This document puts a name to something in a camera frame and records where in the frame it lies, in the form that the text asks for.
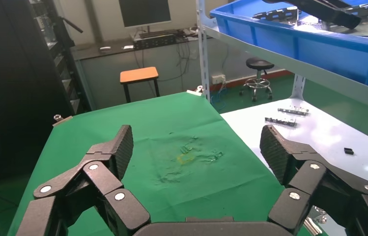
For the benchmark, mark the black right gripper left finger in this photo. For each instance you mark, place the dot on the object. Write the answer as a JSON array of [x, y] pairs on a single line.
[[102, 182]]

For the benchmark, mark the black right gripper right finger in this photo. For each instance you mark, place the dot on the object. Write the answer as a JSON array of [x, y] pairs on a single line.
[[310, 179]]

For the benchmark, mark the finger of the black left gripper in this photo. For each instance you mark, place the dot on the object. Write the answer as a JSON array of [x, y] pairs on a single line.
[[327, 14]]

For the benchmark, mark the blue plastic bin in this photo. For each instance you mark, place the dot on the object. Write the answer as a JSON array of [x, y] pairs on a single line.
[[301, 45]]

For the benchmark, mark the silver metal binder clip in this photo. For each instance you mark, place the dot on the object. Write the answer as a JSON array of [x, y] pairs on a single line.
[[62, 120], [195, 92], [314, 224]]

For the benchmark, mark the small black block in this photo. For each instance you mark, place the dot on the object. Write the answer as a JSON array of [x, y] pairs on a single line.
[[349, 151]]

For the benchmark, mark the white metal shelf rack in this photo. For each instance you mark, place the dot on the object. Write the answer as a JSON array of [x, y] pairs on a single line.
[[301, 71]]

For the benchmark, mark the black stool with chrome base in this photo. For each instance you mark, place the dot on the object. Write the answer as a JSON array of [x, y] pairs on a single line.
[[259, 63]]

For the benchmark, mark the green cloth mat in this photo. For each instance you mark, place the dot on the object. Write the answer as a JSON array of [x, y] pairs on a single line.
[[170, 130]]

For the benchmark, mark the grey office desk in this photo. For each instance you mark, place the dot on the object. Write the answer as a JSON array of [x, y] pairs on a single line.
[[112, 75]]

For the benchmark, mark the orange wooden stool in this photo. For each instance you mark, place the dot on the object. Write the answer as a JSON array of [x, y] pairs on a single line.
[[138, 74]]

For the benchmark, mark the white power strip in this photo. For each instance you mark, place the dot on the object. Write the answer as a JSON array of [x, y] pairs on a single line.
[[218, 79]]

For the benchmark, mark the black equipment cabinet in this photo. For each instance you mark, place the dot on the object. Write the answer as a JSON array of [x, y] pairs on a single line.
[[14, 81]]

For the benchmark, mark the small white desk item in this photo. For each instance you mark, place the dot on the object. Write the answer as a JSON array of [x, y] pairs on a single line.
[[105, 48], [128, 47]]

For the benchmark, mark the black equipment box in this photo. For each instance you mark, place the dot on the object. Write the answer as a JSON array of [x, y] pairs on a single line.
[[154, 41]]

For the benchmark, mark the black computer monitor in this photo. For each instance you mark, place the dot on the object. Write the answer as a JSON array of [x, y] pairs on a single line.
[[144, 11]]

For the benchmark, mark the dark metal rail part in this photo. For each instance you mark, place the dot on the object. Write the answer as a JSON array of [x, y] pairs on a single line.
[[280, 121], [293, 111]]

